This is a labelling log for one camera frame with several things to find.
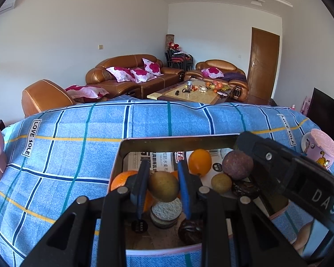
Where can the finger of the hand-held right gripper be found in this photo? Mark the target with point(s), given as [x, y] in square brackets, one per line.
[267, 155]

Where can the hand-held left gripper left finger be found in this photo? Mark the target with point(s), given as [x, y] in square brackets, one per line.
[140, 192]

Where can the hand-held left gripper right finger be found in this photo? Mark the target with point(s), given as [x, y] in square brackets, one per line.
[184, 197]

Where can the bumpy mandarin orange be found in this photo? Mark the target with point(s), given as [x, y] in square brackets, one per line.
[122, 180]

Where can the smooth orange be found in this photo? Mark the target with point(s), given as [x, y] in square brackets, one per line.
[200, 161]
[174, 178]

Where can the tan longan fruit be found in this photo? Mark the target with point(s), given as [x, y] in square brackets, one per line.
[221, 183]
[163, 186]

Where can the round purple passion fruit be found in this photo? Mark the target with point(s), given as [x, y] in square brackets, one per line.
[237, 164]

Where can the dark water chestnut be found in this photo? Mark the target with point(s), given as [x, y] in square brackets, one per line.
[189, 232]
[245, 189]

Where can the pink tin box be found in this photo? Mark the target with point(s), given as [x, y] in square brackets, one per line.
[183, 143]

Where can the heap of assorted fruits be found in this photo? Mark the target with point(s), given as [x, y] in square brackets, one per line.
[215, 85]

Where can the person's right hand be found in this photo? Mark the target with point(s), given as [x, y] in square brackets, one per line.
[303, 237]

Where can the pink cartoon cup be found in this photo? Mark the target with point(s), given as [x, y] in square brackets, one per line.
[321, 150]

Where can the pink toy box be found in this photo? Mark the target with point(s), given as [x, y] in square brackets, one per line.
[307, 105]

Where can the black television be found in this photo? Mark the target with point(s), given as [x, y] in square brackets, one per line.
[325, 111]

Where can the blue plaid tablecloth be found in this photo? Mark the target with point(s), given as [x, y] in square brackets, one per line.
[72, 158]

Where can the purple cloth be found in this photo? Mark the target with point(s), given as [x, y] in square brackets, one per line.
[235, 77]

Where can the brown wooden door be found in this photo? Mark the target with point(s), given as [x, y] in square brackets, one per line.
[263, 64]

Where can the white pillow with red flowers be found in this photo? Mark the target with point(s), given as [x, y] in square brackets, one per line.
[153, 66]
[213, 73]
[118, 73]
[142, 75]

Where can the brown leather armchair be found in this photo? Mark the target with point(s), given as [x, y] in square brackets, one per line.
[220, 64]

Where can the wooden coffee table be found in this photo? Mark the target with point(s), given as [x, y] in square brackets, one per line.
[172, 93]

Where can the small drink can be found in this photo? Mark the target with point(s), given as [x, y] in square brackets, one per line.
[189, 85]

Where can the stacked black chairs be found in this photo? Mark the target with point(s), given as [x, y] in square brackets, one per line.
[178, 59]

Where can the brown leather three-seat sofa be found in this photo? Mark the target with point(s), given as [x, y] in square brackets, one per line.
[111, 62]

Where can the brown leather chair back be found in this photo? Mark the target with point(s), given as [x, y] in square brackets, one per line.
[44, 94]

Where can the red plush toy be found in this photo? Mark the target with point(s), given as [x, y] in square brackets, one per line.
[174, 45]

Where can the tall brown floor vase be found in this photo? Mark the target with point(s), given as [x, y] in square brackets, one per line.
[169, 39]

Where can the square ceiling light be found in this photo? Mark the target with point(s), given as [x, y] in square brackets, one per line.
[256, 1]

